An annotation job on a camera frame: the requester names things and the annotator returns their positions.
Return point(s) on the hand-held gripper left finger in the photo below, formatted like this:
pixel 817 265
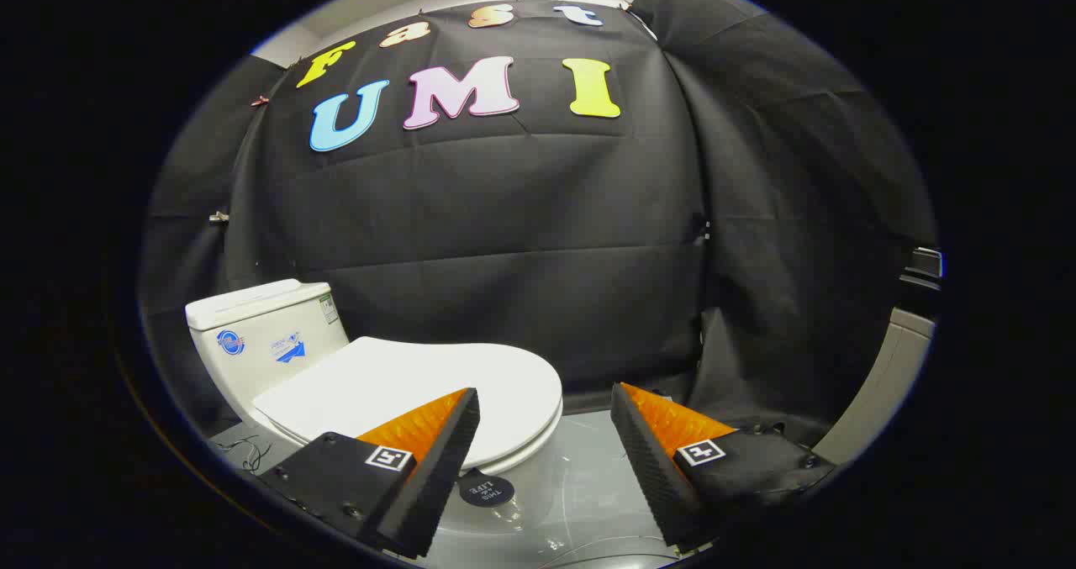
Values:
pixel 437 476

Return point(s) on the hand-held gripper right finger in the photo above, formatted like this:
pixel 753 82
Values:
pixel 651 468

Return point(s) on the white toilet lid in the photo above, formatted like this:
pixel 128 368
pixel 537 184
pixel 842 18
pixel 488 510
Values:
pixel 403 380

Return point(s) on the white toilet seat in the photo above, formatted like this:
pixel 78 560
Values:
pixel 538 447

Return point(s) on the white ceramic toilet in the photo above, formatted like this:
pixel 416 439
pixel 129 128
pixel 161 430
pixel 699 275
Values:
pixel 252 334

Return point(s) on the round black floor sticker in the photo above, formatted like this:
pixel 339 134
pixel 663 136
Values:
pixel 487 489

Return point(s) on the dark wall fixture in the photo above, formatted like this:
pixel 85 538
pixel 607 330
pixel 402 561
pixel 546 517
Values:
pixel 922 266

